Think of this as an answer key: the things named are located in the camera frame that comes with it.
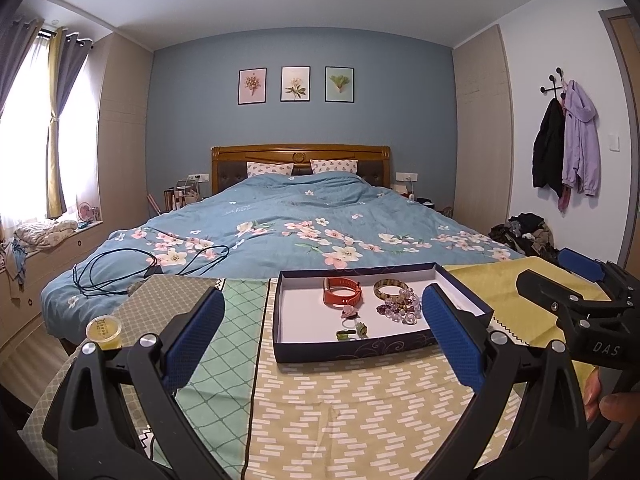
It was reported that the grey and yellow curtain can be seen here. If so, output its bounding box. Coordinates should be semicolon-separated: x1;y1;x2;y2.
0;17;46;111
46;27;93;218

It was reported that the wooden headboard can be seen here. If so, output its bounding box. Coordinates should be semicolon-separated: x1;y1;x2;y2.
211;145;392;196

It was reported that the black charging cable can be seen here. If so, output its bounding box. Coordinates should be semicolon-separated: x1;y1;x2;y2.
72;245;231;296

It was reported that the pink framed flower picture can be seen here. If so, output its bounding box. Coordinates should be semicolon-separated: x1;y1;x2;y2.
238;68;268;106

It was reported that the dark blue box tray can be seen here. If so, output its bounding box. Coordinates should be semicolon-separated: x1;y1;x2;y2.
272;261;495;363

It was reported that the yellow jelly cup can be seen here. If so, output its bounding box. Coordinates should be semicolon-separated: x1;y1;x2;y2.
86;316;123;351

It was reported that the black jacket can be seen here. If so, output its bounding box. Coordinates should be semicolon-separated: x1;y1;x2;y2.
531;97;566;198

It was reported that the yellow green patchwork cloth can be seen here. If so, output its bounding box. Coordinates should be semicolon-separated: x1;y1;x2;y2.
22;256;601;480

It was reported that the blue floral duvet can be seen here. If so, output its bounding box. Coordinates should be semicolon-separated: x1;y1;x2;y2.
41;172;526;336

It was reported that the white framed flower picture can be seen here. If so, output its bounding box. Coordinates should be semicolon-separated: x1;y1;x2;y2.
281;66;311;103

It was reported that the person's right hand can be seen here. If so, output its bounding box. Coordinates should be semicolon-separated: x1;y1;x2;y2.
584;366;640;426

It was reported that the purple jacket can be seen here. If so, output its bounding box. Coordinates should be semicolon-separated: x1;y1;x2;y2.
557;79;601;211

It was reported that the wooden door with grey frame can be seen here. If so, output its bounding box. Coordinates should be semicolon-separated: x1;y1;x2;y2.
600;6;640;271

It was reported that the group of cosmetic bottles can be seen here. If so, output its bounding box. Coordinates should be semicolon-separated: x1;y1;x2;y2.
162;175;211;211

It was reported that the gold bangle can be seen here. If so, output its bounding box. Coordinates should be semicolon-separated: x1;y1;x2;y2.
372;279;408;300

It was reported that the orange smartwatch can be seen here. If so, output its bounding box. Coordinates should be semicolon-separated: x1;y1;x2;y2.
322;276;363;308

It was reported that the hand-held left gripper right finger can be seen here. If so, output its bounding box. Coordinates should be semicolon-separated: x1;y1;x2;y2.
421;282;591;480

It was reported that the clear crystal bead bracelet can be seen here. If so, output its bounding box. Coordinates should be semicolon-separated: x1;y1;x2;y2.
382;287;426;325

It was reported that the pile of dark clothes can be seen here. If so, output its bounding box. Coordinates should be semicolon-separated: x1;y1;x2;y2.
489;212;556;261

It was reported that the pile of light bedding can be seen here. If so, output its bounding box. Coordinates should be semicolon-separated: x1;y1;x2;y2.
12;218;78;251

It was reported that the beige wardrobe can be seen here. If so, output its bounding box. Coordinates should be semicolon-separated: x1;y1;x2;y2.
452;24;516;233
100;32;156;221

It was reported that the white dotted pillow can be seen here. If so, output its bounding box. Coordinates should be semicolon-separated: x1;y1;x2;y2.
246;161;295;178
310;158;359;175

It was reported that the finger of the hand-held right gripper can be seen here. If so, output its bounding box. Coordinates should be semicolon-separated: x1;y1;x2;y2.
515;269;593;333
556;247;640;307

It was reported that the black wall coat rack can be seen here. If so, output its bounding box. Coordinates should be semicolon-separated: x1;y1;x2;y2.
539;67;568;96

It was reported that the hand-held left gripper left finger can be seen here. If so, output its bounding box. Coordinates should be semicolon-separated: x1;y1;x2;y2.
41;287;227;480

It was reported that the green framed leaf picture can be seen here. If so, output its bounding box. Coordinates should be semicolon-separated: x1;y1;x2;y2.
325;66;355;103

